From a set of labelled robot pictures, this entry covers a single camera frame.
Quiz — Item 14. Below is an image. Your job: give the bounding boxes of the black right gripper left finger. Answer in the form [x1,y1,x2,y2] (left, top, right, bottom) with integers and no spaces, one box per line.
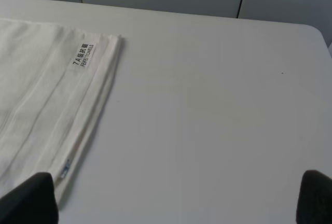
[1,172,59,223]

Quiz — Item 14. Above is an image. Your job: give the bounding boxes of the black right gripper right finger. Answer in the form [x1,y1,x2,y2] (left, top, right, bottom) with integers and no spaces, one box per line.
[296,170,331,223]

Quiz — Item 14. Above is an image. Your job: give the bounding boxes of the white towel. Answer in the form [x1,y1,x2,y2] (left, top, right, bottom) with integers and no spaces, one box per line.
[1,19,122,202]

